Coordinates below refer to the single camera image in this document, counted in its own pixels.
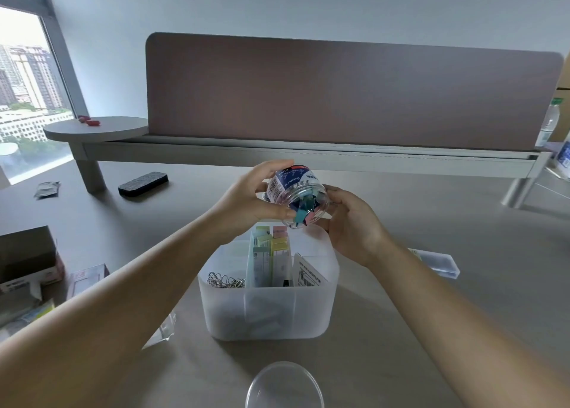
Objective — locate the red binder clips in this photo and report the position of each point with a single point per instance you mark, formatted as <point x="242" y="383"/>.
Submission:
<point x="89" y="120"/>

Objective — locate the clear round jar lid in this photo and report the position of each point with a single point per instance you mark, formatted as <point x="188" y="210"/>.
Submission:
<point x="285" y="387"/>

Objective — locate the brown desk divider panel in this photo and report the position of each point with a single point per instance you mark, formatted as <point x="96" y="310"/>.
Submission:
<point x="352" y="91"/>

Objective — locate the clear water bottle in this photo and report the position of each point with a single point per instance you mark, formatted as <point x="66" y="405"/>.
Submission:
<point x="547" y="125"/>

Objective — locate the clear plastic bag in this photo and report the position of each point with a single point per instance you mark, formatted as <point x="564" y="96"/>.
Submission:
<point x="161" y="332"/>

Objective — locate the pastel sticky note packs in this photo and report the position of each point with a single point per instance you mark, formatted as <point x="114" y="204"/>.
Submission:
<point x="269" y="254"/>

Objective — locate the bunch of metal paper clips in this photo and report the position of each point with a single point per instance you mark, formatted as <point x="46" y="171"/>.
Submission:
<point x="226" y="281"/>

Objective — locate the black whiteboard eraser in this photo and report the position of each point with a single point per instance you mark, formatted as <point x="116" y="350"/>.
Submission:
<point x="143" y="183"/>

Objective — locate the open cardboard box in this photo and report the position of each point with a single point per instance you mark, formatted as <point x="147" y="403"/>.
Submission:
<point x="26" y="254"/>

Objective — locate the blue and white package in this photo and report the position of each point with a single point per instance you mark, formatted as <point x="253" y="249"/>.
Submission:
<point x="563" y="154"/>

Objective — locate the person's left hand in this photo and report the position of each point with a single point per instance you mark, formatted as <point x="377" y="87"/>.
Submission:
<point x="236" y="203"/>

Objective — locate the person's left thumb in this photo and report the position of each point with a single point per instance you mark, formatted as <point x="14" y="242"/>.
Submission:
<point x="262" y="191"/>

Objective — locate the dark foil packet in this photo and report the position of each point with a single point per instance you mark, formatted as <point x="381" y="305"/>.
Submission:
<point x="46" y="190"/>

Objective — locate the clear plastic case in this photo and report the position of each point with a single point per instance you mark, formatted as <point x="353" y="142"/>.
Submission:
<point x="438" y="263"/>

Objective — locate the person's right hand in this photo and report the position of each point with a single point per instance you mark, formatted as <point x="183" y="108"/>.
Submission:
<point x="356" y="229"/>

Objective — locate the grey desk riser shelf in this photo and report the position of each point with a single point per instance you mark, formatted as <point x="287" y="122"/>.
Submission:
<point x="311" y="156"/>

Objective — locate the translucent plastic organizer box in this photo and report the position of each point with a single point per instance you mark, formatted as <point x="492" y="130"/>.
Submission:
<point x="267" y="309"/>

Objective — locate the pink framed plastic packet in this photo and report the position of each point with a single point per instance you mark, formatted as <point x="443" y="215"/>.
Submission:
<point x="88" y="280"/>

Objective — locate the clear jar of binder clips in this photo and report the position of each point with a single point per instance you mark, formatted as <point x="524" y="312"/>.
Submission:
<point x="296" y="194"/>

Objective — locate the grey window frame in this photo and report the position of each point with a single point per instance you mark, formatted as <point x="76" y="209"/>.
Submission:
<point x="58" y="42"/>

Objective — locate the yellow stationery packet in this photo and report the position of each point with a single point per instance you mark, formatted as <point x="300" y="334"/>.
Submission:
<point x="26" y="316"/>

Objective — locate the person's right thumb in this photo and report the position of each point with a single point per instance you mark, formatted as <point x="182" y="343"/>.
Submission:
<point x="328" y="225"/>

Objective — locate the person's right forearm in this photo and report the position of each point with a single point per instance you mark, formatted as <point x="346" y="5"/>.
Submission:
<point x="467" y="327"/>

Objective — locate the white label card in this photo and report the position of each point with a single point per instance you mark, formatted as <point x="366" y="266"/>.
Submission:
<point x="309" y="273"/>

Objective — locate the person's left forearm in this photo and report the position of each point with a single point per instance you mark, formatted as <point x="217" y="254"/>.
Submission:
<point x="111" y="314"/>

